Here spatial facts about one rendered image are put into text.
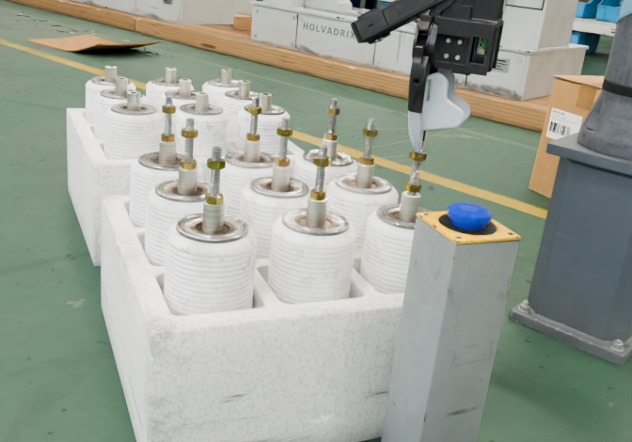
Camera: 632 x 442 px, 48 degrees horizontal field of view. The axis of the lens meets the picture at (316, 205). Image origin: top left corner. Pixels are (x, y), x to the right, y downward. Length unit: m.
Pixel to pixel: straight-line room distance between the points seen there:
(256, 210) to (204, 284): 0.17
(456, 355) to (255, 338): 0.20
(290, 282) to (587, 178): 0.52
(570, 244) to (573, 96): 0.76
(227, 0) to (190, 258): 3.51
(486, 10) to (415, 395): 0.39
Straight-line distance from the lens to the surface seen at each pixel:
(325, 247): 0.76
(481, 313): 0.68
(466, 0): 0.79
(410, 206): 0.84
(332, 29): 3.25
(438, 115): 0.79
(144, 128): 1.22
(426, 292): 0.68
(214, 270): 0.73
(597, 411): 1.06
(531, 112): 2.69
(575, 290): 1.18
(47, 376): 0.98
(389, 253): 0.82
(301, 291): 0.78
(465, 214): 0.65
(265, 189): 0.88
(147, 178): 0.94
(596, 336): 1.19
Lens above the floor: 0.54
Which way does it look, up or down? 20 degrees down
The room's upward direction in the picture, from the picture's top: 6 degrees clockwise
